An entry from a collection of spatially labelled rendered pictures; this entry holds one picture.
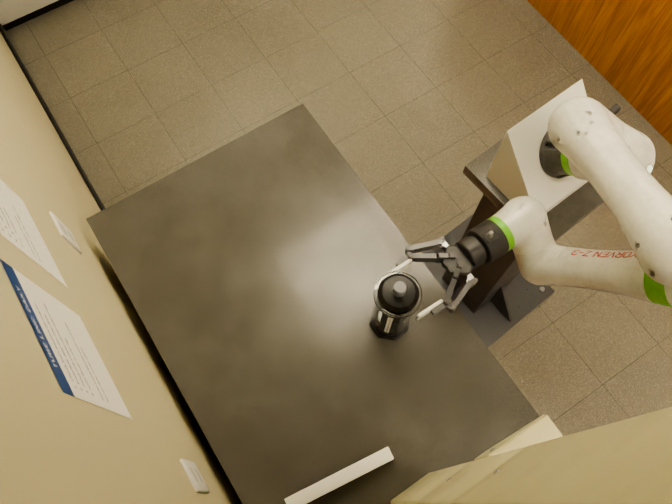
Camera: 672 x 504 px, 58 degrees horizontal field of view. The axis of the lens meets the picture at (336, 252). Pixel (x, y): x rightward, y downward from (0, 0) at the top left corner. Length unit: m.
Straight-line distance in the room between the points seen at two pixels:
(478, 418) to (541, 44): 2.28
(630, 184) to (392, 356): 0.68
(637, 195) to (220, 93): 2.25
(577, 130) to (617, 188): 0.18
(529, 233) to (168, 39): 2.34
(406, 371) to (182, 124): 1.88
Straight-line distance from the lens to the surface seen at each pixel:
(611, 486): 0.37
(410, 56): 3.22
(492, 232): 1.44
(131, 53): 3.36
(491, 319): 2.61
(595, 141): 1.37
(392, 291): 1.34
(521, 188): 1.68
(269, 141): 1.80
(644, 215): 1.21
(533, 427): 0.99
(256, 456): 1.52
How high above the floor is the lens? 2.45
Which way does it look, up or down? 68 degrees down
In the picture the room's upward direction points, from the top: 1 degrees clockwise
